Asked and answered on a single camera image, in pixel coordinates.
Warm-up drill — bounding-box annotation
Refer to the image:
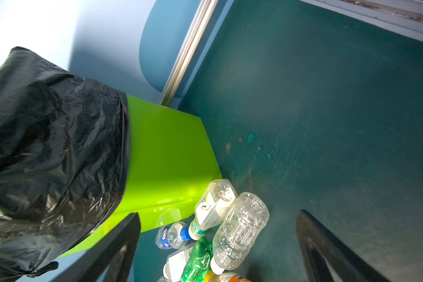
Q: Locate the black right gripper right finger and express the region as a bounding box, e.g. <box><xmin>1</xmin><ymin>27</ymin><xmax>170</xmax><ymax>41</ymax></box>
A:
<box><xmin>295</xmin><ymin>210</ymin><xmax>388</xmax><ymax>282</ymax></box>

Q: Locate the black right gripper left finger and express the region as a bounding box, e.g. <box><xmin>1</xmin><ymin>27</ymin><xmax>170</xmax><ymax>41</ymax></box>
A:
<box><xmin>54</xmin><ymin>213</ymin><xmax>141</xmax><ymax>282</ymax></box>

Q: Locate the clear ribbed bottle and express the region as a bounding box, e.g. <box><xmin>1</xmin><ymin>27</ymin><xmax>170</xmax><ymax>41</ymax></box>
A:
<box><xmin>210</xmin><ymin>192</ymin><xmax>270</xmax><ymax>275</ymax></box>

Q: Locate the cream label bottle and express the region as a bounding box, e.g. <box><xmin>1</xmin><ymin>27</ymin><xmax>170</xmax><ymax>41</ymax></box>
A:
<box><xmin>189</xmin><ymin>179</ymin><xmax>237</xmax><ymax>241</ymax></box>

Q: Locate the green bin black liner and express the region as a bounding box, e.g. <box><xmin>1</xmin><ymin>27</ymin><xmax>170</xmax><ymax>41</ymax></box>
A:
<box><xmin>0</xmin><ymin>47</ymin><xmax>222</xmax><ymax>282</ymax></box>

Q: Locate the clear bottle blue cap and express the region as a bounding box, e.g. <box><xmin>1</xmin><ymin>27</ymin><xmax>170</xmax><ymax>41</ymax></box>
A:
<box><xmin>155</xmin><ymin>221</ymin><xmax>192</xmax><ymax>250</ymax></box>

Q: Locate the white label tea bottle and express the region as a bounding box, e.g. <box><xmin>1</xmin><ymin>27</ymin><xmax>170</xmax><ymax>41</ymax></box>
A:
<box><xmin>163</xmin><ymin>243</ymin><xmax>195</xmax><ymax>282</ymax></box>

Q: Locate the green sprite bottle centre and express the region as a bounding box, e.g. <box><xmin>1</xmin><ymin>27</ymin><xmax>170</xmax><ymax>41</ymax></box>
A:
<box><xmin>180</xmin><ymin>237</ymin><xmax>213</xmax><ymax>282</ymax></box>

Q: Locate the orange label long bottle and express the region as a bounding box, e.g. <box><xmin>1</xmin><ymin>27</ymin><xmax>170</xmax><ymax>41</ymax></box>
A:
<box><xmin>204</xmin><ymin>271</ymin><xmax>251</xmax><ymax>282</ymax></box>

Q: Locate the aluminium frame rail right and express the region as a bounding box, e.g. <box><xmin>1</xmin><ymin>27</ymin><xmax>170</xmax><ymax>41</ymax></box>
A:
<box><xmin>302</xmin><ymin>0</ymin><xmax>423</xmax><ymax>42</ymax></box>

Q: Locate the aluminium frame rail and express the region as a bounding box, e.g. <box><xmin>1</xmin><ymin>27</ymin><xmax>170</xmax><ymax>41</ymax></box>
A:
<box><xmin>302</xmin><ymin>0</ymin><xmax>423</xmax><ymax>42</ymax></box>
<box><xmin>158</xmin><ymin>0</ymin><xmax>218</xmax><ymax>106</ymax></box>

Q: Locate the aluminium frame rail back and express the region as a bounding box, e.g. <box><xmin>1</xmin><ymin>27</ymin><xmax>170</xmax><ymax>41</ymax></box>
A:
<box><xmin>158</xmin><ymin>0</ymin><xmax>218</xmax><ymax>106</ymax></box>

